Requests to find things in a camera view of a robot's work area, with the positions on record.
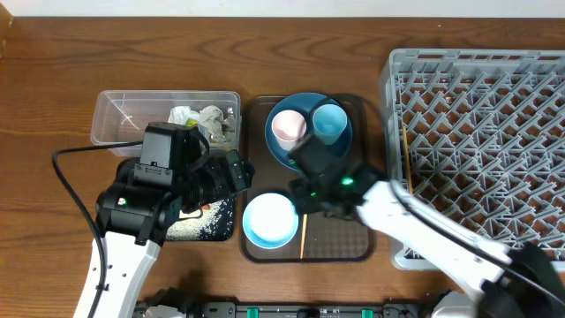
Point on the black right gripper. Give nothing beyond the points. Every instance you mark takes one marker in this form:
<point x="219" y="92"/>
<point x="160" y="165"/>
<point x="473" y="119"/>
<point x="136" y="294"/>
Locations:
<point x="298" y="187"/>

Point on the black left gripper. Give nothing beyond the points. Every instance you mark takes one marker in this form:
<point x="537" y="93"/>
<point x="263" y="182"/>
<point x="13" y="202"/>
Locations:
<point x="226" y="182"/>

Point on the wooden chopstick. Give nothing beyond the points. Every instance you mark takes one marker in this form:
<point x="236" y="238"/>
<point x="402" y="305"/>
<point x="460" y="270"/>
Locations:
<point x="303" y="236"/>
<point x="407" y="160"/>

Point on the white paper ball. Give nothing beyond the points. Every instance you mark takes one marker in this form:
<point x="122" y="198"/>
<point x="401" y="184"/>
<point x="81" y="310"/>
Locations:
<point x="211" y="117"/>

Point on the green foil snack wrapper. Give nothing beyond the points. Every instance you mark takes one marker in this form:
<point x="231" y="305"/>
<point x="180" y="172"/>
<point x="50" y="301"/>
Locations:
<point x="225" y="138"/>

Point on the light blue bowl of rice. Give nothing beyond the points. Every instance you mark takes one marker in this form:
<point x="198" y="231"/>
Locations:
<point x="270" y="221"/>

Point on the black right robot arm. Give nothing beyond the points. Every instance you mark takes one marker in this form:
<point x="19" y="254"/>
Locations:
<point x="495" y="280"/>

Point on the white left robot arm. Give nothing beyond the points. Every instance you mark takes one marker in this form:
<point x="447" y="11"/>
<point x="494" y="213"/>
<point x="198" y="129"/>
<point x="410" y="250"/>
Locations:
<point x="118" y="268"/>

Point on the grey dishwasher rack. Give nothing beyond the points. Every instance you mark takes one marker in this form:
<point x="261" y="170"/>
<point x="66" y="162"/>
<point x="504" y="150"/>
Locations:
<point x="485" y="131"/>

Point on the black plastic bin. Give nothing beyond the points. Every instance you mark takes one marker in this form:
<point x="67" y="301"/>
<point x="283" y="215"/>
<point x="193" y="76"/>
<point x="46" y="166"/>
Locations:
<point x="207" y="221"/>

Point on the brown serving tray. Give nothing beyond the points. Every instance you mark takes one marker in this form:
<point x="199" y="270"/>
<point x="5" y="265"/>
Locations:
<point x="327" y="239"/>

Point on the light blue cup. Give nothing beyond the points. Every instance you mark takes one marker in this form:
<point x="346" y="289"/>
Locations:
<point x="329" y="122"/>

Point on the crumpled white paper napkin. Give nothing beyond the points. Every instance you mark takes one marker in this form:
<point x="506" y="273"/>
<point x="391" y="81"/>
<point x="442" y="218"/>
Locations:
<point x="183" y="115"/>

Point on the pink cup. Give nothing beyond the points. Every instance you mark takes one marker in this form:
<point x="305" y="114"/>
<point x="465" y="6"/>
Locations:
<point x="288" y="127"/>

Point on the dark blue plate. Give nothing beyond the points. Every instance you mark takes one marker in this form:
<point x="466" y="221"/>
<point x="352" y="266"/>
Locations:
<point x="306" y="103"/>

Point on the clear plastic bin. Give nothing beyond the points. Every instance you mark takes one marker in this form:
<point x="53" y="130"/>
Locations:
<point x="123" y="115"/>

